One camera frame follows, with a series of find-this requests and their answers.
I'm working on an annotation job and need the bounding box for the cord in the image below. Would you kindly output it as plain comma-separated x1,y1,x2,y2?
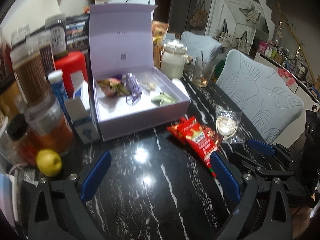
215,109,247,144

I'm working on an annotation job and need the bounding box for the long red snack packet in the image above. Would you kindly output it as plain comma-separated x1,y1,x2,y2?
167,116,223,178

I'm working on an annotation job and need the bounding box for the near light blue chair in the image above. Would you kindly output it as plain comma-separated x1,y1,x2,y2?
216,49,304,144

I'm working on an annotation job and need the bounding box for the light blue chair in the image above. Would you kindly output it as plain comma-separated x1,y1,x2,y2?
181,31,222,66
216,49,304,144

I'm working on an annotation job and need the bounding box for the yellow green apple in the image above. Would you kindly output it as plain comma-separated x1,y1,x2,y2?
36,149,62,177

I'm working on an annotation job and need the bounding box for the orange liquid jar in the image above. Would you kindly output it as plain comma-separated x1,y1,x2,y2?
25,94,73,154

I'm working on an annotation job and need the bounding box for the white blue carton box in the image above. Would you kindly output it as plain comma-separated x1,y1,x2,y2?
65,81,100,144

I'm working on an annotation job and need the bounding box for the glass cup with spoon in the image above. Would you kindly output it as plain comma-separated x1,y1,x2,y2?
191,52,215,88

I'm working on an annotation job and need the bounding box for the pink green candy wrapper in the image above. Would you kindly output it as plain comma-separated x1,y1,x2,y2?
97,77,130,98

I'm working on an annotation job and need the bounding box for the lavender gift box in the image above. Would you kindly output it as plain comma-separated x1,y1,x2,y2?
89,3,190,141

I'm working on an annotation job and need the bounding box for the green leaf wrapped packet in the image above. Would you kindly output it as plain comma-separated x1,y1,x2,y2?
151,92,176,106

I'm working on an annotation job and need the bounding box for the blue white tube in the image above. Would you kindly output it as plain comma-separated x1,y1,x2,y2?
48,69,72,125

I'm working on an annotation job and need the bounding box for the far light blue chair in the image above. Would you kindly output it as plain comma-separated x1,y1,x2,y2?
181,31,222,66

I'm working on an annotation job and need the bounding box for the brown powder jar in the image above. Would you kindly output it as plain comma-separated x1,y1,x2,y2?
10,40,50,106

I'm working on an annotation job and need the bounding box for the cream ceramic teapot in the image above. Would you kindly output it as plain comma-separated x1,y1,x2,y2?
160,40,188,79

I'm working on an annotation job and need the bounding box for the red plastic container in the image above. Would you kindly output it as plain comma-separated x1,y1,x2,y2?
55,51,88,98

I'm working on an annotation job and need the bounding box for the hanging brown tote bag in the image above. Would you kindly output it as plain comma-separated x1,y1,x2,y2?
189,0,208,30

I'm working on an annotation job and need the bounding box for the black snack bag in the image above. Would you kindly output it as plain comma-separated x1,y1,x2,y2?
66,14,89,52

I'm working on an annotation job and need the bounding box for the dark label jar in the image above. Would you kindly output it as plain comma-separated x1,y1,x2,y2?
45,14,68,60

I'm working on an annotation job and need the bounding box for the purple drawstring pouch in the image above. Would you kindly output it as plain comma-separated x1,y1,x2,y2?
125,73,142,105

